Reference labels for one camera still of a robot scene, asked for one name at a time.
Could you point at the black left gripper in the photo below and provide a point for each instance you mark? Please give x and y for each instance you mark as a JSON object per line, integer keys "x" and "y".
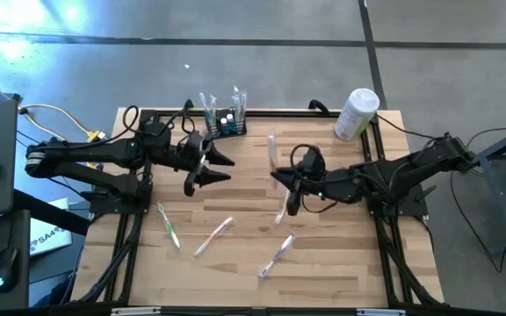
{"x": 190, "y": 186}

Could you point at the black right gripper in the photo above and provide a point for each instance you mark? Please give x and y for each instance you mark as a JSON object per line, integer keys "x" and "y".
{"x": 292, "y": 206}

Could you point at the white toothbrush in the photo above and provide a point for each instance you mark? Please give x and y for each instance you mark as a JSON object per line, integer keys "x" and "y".
{"x": 272, "y": 147}

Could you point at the orange toothbrush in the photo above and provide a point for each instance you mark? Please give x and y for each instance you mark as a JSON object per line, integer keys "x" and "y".
{"x": 212, "y": 237}

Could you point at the clear plastic bag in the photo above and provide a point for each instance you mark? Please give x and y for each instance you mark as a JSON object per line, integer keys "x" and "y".
{"x": 279, "y": 252}

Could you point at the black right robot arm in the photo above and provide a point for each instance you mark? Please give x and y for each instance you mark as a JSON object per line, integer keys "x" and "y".
{"x": 367, "y": 182}

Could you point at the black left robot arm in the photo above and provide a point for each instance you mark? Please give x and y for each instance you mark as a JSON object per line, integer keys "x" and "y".
{"x": 86, "y": 151}

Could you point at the white wipes canister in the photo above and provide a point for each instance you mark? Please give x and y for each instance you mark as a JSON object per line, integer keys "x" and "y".
{"x": 356, "y": 114}

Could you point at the white clamp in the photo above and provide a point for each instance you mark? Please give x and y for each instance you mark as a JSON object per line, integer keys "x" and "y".
{"x": 380, "y": 312}
{"x": 134, "y": 311}

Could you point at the black diagonal beam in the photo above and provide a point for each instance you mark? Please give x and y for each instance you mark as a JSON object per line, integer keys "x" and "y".
{"x": 51, "y": 213}

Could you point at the white paper sheet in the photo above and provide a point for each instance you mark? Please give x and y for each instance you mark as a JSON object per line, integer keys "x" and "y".
{"x": 51, "y": 237}

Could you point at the black desk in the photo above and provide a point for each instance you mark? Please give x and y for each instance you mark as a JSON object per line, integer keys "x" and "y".
{"x": 16, "y": 228}

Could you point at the black computer mouse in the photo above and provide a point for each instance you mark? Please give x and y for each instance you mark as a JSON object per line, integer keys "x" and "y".
{"x": 5, "y": 267}

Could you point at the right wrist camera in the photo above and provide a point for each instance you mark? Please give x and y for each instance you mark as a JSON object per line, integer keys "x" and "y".
{"x": 313, "y": 161}

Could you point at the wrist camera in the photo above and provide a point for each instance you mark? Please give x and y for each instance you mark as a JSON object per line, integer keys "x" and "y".
{"x": 195, "y": 144}
{"x": 313, "y": 161}

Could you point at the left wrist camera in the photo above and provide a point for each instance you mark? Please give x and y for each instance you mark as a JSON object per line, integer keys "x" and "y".
{"x": 195, "y": 144}

